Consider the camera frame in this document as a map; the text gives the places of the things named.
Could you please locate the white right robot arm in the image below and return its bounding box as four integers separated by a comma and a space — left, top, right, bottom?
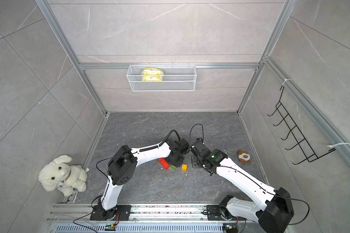
190, 139, 294, 233

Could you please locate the black wall hook rack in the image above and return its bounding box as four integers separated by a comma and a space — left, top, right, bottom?
267, 86, 336, 165

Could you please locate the white wire mesh basket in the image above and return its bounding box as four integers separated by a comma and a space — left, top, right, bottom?
126, 65, 197, 92

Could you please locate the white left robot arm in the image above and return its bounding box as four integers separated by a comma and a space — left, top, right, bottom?
101, 139, 190, 211

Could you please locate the red block horizontal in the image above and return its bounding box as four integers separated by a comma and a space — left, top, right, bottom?
158, 158, 170, 170

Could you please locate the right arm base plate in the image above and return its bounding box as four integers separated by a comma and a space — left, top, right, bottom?
202, 205, 247, 221

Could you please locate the small yellow-orange cube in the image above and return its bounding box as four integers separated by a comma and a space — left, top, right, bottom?
181, 164, 188, 171

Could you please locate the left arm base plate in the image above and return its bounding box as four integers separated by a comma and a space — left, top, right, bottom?
90, 205, 132, 221

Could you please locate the aluminium mounting rail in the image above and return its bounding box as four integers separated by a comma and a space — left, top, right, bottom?
48, 203, 289, 224

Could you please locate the brown plush toy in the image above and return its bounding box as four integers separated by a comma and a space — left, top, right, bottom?
237, 149, 252, 164

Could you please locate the yellow bag in basket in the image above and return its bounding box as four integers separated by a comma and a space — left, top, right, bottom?
142, 67, 164, 82

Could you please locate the white plush dog toy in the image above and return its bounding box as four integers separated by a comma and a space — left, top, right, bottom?
38, 155, 88, 197

